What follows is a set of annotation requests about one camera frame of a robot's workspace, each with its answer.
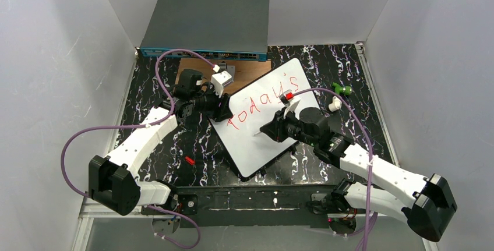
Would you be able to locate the white whiteboard black frame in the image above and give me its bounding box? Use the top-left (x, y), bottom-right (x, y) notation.
top-left (211, 58), bottom-right (319, 178)

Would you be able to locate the red marker cap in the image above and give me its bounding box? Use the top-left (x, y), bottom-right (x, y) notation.
top-left (185, 156), bottom-right (196, 165)

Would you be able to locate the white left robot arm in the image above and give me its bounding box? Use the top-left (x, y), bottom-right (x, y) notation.
top-left (88, 66), bottom-right (233, 215)

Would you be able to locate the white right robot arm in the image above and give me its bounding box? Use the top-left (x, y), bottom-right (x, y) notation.
top-left (260, 107), bottom-right (457, 242)

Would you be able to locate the brown wooden board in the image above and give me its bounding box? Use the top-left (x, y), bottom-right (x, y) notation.
top-left (175, 58), bottom-right (271, 94)

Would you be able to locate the green white plastic fitting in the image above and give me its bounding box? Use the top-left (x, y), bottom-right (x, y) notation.
top-left (328, 82), bottom-right (352, 112)

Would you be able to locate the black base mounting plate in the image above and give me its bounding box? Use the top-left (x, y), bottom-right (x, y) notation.
top-left (140, 183), bottom-right (373, 230)

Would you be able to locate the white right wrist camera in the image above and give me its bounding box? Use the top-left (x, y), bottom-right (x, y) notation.
top-left (279, 90), bottom-right (300, 118)

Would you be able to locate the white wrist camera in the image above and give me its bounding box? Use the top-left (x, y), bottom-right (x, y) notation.
top-left (210, 65), bottom-right (234, 97)
top-left (279, 90), bottom-right (300, 118)

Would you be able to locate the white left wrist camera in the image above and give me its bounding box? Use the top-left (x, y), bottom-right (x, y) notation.
top-left (210, 65), bottom-right (234, 97)

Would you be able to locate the grey metal clamp bracket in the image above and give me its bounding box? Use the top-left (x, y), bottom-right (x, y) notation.
top-left (227, 65), bottom-right (235, 81)

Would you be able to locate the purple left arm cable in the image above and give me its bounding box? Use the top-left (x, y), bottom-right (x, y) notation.
top-left (60, 48), bottom-right (220, 249)

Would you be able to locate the grey blue network switch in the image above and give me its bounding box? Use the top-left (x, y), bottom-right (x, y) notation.
top-left (140, 0), bottom-right (270, 62)

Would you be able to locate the aluminium frame rail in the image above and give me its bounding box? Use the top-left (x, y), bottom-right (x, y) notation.
top-left (71, 191), bottom-right (441, 251)

